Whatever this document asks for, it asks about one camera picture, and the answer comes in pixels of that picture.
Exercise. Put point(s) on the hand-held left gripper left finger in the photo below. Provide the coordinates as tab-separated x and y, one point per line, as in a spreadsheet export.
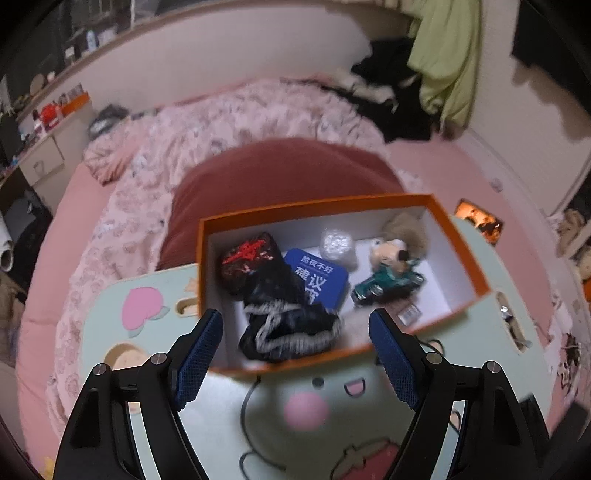
198	360

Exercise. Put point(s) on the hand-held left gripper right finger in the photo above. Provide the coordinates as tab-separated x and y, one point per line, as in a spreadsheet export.
397	364

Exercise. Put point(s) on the brown card box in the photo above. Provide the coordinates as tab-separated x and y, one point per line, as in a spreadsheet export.
408	313

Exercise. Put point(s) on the green toy car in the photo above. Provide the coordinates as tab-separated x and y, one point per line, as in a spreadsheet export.
383	281

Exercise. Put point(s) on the black lace cloth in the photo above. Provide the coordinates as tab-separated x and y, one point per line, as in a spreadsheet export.
286	323

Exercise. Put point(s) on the orange cardboard box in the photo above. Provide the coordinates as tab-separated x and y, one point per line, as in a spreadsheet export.
455	272

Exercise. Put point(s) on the white-haired figurine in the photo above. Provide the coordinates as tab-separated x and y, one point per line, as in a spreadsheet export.
390	254

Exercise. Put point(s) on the small black box red print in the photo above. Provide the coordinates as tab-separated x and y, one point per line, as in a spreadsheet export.
249	258

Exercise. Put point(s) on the blue tin case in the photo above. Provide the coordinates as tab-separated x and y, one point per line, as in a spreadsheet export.
318	277

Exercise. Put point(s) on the clear plastic packet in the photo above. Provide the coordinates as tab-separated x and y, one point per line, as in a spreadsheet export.
336	244

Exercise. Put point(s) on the beige fur scrunchie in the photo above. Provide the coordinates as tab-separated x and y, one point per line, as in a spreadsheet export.
408	228

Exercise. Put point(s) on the red container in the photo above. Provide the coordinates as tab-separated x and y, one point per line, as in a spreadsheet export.
51	115

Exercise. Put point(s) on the orange photo card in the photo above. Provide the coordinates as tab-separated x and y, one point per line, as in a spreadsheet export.
478	220

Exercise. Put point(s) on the dark bag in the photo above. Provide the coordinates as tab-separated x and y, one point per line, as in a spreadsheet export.
27	221

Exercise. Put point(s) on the beige plush toy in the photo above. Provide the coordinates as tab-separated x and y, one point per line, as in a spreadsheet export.
572	230

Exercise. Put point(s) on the white boot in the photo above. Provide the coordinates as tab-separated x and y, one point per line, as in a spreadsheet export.
8	244

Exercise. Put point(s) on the pink floral blanket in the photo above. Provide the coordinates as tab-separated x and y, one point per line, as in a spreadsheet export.
207	124

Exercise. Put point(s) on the pile of black clothes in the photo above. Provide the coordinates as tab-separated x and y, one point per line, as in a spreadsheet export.
406	115

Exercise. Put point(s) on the white nightstand drawer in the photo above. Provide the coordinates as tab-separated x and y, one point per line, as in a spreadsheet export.
41	159

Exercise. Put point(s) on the grey bag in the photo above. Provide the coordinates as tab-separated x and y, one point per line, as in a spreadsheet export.
108	121

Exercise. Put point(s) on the orange shelf box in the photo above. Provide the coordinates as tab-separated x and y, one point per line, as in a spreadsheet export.
76	104

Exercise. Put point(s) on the black monitor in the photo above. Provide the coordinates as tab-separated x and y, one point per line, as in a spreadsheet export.
10	136

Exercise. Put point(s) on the white curved headboard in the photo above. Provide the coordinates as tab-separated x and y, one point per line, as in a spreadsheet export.
231	60

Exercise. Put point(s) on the light green hanging garment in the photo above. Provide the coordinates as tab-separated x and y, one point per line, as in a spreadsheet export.
443	55

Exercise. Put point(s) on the round beige mirror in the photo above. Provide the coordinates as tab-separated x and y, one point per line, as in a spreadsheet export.
38	84

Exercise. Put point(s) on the white bottle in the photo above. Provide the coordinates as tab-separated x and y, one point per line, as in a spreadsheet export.
93	40

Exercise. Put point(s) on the dark hanging garment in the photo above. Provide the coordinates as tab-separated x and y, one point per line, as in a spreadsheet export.
554	46

